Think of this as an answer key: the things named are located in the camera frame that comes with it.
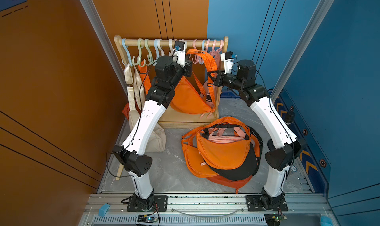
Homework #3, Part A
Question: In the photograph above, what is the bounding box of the teal cloth corner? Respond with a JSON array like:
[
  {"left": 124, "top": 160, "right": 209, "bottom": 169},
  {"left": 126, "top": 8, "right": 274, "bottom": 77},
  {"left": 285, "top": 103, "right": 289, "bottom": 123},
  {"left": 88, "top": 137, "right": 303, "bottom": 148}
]
[{"left": 320, "top": 216, "right": 333, "bottom": 226}]

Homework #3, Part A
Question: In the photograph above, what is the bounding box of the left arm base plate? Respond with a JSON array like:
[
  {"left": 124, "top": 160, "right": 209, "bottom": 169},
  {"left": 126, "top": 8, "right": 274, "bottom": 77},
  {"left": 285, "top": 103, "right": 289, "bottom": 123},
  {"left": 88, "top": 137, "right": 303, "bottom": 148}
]
[{"left": 127, "top": 194, "right": 168, "bottom": 212}]

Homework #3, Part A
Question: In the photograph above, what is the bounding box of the wooden hanging rack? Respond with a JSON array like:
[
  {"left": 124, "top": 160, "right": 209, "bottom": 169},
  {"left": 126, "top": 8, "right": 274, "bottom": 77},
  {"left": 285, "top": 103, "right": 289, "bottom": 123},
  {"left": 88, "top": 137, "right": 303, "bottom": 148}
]
[{"left": 114, "top": 35, "right": 228, "bottom": 129}]

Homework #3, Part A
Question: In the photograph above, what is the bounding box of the orange bag with black strap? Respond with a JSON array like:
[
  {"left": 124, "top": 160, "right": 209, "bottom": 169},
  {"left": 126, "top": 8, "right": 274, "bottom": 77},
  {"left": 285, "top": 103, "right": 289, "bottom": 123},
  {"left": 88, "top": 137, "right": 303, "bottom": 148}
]
[{"left": 197, "top": 134, "right": 258, "bottom": 181}]

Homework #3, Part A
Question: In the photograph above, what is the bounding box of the bright orange sling bag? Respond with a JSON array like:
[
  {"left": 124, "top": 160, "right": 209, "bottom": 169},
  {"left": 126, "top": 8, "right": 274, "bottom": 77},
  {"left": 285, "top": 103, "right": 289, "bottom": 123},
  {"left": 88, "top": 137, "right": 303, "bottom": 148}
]
[
  {"left": 170, "top": 48, "right": 218, "bottom": 115},
  {"left": 181, "top": 127, "right": 219, "bottom": 178}
]

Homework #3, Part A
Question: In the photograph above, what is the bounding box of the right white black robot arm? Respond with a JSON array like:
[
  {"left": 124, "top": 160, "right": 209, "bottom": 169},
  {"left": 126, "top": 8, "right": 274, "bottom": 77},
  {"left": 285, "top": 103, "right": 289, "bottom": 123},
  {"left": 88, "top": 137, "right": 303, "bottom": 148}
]
[{"left": 207, "top": 60, "right": 306, "bottom": 211}]

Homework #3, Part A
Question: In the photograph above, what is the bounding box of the light pink strap bag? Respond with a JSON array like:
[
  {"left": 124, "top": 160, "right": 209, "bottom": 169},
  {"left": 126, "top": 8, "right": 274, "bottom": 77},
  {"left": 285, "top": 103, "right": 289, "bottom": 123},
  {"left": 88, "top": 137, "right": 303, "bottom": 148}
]
[{"left": 197, "top": 48, "right": 223, "bottom": 118}]

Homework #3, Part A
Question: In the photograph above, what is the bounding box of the green circuit board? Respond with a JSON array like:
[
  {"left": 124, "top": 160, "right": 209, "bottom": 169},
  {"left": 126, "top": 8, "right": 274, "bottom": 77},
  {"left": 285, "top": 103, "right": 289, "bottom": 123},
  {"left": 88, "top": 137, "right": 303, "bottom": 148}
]
[{"left": 137, "top": 214, "right": 159, "bottom": 225}]

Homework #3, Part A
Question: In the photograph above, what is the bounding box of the black microphone stand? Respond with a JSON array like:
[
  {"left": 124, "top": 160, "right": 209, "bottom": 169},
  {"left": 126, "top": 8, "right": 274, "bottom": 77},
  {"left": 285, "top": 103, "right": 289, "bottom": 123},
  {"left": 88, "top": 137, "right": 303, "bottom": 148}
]
[{"left": 284, "top": 111, "right": 295, "bottom": 125}]

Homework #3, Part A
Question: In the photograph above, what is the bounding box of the dark orange sling bag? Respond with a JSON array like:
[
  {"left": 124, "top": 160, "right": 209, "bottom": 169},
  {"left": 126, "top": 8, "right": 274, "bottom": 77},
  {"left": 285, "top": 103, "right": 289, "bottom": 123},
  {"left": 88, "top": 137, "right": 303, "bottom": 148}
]
[
  {"left": 182, "top": 117, "right": 257, "bottom": 140},
  {"left": 207, "top": 175, "right": 252, "bottom": 194}
]

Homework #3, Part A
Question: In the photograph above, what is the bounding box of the blue plastic hook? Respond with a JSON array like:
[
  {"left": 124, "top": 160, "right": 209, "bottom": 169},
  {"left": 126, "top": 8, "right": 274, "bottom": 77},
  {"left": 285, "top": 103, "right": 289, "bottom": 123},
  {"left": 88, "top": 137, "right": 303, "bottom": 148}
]
[{"left": 122, "top": 38, "right": 133, "bottom": 66}]

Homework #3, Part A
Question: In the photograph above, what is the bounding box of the wooden stick on floor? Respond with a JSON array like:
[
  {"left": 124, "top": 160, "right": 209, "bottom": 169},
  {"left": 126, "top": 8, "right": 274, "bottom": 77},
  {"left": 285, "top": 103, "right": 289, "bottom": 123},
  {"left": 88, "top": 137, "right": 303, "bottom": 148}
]
[{"left": 115, "top": 164, "right": 124, "bottom": 180}]

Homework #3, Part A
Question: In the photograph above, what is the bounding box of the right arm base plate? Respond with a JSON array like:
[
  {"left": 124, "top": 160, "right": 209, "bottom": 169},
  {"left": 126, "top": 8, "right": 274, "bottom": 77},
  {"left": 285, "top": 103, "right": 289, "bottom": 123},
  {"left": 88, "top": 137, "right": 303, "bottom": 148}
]
[{"left": 245, "top": 193, "right": 289, "bottom": 212}]

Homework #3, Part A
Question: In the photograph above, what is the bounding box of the orange strap bag far left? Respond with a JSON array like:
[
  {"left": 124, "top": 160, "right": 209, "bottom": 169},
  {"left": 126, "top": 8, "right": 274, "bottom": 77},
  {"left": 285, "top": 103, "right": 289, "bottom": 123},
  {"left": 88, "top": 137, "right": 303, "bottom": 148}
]
[{"left": 122, "top": 64, "right": 151, "bottom": 120}]

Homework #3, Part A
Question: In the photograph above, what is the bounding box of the blue foam block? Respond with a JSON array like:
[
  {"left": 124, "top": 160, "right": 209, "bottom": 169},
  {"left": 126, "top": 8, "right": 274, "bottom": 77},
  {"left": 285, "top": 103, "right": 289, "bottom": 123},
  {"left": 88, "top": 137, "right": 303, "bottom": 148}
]
[{"left": 98, "top": 203, "right": 110, "bottom": 218}]

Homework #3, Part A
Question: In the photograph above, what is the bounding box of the black sling bag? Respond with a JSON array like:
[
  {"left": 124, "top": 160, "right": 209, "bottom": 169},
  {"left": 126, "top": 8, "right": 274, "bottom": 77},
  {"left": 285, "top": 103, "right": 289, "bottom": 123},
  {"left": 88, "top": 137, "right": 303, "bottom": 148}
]
[{"left": 248, "top": 126, "right": 263, "bottom": 176}]

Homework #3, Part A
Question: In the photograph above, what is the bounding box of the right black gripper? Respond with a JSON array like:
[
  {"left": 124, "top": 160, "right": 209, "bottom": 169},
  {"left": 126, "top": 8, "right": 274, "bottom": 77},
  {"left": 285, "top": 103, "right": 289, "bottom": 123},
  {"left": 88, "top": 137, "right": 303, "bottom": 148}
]
[{"left": 208, "top": 70, "right": 247, "bottom": 93}]

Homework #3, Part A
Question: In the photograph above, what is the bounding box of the beige sling bag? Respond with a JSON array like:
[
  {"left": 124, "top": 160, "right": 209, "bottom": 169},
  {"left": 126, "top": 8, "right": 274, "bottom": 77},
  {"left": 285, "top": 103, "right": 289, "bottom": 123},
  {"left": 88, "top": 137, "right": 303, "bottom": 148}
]
[{"left": 128, "top": 82, "right": 166, "bottom": 152}]

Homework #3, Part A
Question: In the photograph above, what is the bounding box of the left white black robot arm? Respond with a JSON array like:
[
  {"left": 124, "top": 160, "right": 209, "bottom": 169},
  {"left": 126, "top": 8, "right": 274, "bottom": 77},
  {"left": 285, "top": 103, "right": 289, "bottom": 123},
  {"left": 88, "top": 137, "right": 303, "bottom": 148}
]
[{"left": 115, "top": 54, "right": 192, "bottom": 210}]

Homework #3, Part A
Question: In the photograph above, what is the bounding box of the green plastic hook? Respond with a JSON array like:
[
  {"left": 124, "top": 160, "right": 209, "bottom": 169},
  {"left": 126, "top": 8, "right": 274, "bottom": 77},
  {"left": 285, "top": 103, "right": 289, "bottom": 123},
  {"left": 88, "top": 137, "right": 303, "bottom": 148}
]
[{"left": 132, "top": 38, "right": 146, "bottom": 67}]

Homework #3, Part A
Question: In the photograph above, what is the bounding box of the aluminium rail frame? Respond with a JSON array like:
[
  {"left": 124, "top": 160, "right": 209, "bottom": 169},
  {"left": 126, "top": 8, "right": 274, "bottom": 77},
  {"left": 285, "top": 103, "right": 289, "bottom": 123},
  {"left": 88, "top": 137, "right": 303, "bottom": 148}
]
[{"left": 79, "top": 193, "right": 339, "bottom": 226}]

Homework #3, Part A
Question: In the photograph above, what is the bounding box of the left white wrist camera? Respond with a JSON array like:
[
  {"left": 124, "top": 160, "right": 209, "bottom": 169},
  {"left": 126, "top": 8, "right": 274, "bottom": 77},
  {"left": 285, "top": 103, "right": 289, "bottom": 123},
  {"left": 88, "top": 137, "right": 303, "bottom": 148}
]
[{"left": 173, "top": 40, "right": 187, "bottom": 67}]

